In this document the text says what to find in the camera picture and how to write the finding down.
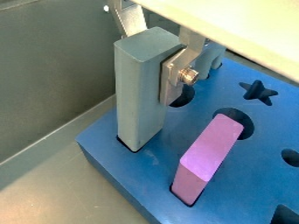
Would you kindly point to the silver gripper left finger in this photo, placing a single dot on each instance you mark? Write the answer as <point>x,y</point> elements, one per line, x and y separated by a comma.
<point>129,16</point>

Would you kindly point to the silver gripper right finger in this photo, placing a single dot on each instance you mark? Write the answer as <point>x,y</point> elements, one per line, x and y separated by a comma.
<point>177,69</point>

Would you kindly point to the light blue rectangular block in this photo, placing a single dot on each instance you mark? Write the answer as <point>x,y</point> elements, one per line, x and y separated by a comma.
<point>139,55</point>

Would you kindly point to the blue shape sorter board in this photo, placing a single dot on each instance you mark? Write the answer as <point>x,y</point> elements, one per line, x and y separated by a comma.
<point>254,189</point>

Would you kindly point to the light blue double-round block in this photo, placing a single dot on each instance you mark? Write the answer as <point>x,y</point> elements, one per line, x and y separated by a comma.
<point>209,60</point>

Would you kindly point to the purple rectangular block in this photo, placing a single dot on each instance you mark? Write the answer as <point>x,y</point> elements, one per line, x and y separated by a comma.
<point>202,159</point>

